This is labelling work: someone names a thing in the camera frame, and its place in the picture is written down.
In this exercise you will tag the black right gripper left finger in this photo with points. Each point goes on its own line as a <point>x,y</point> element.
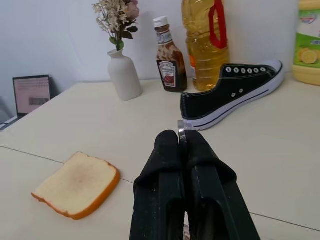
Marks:
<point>157,190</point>

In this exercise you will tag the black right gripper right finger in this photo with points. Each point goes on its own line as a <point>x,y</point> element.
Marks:
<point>212,190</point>

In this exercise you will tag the white bread slice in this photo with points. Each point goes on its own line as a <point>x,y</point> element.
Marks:
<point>78,184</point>

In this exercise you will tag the black canvas sneaker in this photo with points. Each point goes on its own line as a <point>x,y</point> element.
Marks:
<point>225,93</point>

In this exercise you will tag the white ceramic vase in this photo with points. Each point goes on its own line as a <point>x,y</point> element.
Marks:
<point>124,75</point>

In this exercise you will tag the brown sauce squeeze bottle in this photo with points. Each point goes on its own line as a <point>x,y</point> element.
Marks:
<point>170,60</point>

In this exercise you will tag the large cooking oil bottle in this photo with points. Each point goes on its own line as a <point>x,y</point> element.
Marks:
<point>206,45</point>

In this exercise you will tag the laptop computer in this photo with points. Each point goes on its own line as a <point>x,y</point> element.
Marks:
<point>30,96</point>

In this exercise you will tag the dried flower bouquet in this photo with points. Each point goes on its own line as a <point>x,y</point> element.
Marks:
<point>117,22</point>

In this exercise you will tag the yellow lemon detergent bottle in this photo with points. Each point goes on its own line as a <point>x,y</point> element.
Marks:
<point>307,42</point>

